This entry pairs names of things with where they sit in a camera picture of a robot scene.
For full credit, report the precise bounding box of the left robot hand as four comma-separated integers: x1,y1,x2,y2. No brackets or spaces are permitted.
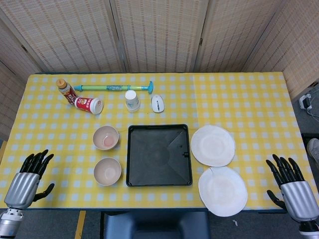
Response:
4,149,55,209

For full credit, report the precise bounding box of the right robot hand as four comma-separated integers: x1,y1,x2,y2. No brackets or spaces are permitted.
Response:
265,154,319,222

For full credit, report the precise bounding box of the white paper plate torn rim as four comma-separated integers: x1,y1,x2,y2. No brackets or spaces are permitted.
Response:
198,166,248,218

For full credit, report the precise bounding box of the plain beige bowl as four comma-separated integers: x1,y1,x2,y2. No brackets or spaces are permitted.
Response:
93,157,123,186

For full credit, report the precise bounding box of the beige bowl with pink stain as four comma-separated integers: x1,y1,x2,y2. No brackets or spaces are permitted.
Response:
93,125,120,150

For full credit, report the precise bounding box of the white paper plate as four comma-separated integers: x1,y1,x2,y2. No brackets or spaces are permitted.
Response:
190,125,236,167

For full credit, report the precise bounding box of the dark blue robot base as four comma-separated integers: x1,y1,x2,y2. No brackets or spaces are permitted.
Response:
103,211,211,239

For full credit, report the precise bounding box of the black square plastic tray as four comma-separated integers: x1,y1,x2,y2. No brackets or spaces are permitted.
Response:
126,123,194,188

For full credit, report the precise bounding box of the grey sneaker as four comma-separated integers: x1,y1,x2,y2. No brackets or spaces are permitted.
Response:
307,138,319,165

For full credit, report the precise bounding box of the white power adapter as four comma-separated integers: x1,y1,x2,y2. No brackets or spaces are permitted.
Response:
298,94,314,110

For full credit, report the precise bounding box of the red paper cup white lid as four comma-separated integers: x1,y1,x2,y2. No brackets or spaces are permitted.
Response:
74,96,104,115

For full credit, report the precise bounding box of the Costa coffee bottle yellow cap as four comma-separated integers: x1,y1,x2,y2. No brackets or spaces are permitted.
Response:
56,78,78,106

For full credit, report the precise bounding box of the green blue toy water pump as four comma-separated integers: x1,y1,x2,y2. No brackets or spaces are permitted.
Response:
73,81,155,95

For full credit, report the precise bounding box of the white computer mouse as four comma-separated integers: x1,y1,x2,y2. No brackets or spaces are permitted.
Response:
151,94,165,114

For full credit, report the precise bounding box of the woven bamboo folding screen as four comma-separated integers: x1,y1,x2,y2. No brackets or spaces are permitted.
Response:
0,0,319,140

